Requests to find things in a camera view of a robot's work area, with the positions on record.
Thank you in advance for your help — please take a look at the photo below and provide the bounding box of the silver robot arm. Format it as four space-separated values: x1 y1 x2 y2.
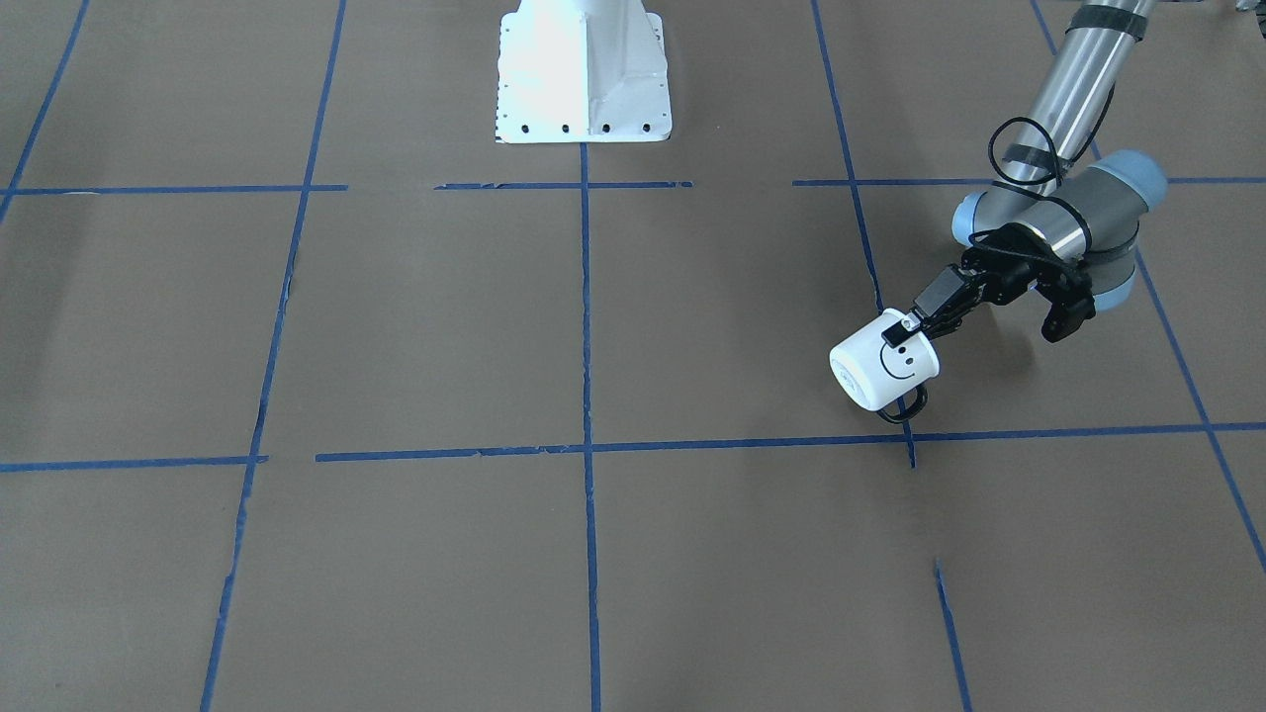
881 1 1169 351

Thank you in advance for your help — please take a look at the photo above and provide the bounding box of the white smiley face mug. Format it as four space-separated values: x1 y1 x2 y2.
829 315 941 424

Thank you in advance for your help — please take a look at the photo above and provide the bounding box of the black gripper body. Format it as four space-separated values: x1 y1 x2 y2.
913 222 1074 340

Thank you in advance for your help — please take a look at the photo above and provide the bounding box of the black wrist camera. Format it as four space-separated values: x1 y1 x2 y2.
1036 270 1096 343

